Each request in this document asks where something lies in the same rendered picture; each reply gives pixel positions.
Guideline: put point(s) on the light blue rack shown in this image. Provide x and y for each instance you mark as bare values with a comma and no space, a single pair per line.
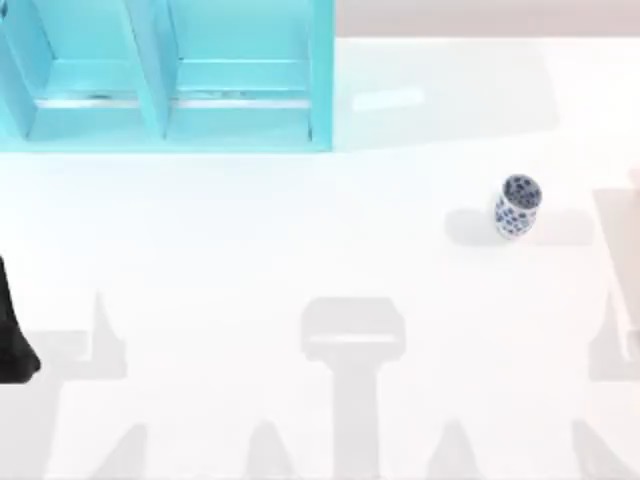
240,75

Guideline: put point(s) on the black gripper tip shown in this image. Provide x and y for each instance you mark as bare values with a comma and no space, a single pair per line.
12,350

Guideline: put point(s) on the blue and white cup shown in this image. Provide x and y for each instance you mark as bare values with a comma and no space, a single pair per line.
515,210

